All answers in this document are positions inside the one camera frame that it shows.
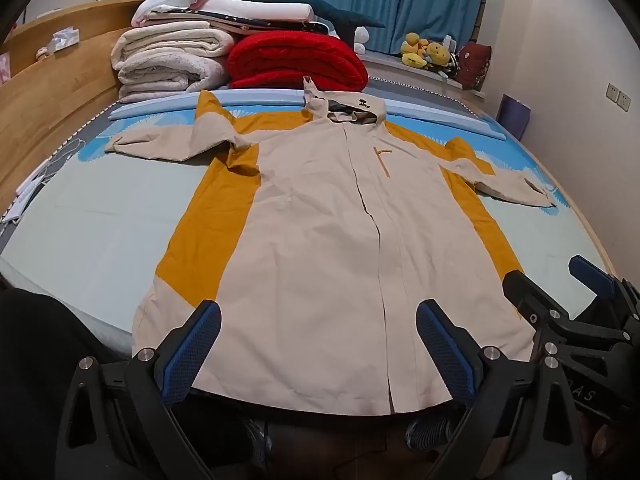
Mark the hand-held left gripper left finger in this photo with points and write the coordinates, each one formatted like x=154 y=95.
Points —
x=192 y=345

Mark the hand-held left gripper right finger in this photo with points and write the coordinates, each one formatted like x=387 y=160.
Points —
x=445 y=355

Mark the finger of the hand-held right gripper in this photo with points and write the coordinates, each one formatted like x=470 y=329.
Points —
x=592 y=272
x=525 y=295

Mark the beige and mustard hooded jacket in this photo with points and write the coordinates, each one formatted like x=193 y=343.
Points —
x=320 y=260

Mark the person's grey shoe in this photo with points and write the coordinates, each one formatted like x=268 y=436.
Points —
x=255 y=440
x=430 y=432

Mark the bed with blue patterned sheet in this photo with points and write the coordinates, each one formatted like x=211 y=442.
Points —
x=100 y=220

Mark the purple bag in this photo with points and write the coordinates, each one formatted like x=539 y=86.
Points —
x=514 y=116

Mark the dark red cushion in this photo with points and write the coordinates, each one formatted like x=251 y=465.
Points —
x=474 y=65

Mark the yellow plush toy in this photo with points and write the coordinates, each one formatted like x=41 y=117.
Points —
x=414 y=50
x=436 y=54

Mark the white fleece folded blanket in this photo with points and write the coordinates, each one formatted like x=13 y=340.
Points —
x=170 y=77

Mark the wooden headboard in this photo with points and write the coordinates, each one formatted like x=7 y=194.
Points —
x=50 y=90

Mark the red folded blanket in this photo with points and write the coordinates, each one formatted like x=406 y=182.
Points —
x=295 y=60

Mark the white plush toy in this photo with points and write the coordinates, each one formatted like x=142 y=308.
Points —
x=361 y=37

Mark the cream folded blanket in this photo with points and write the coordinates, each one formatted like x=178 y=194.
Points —
x=170 y=40

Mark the blue curtain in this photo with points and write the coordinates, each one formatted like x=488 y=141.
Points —
x=390 y=0

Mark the tissue packet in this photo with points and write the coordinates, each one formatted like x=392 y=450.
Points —
x=65 y=40

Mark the dark patterned folded cloth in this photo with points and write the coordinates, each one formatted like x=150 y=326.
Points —
x=280 y=24

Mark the white folded quilt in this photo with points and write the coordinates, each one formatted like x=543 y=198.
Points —
x=250 y=10

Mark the white wall socket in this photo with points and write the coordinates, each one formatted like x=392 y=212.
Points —
x=624 y=100
x=612 y=92

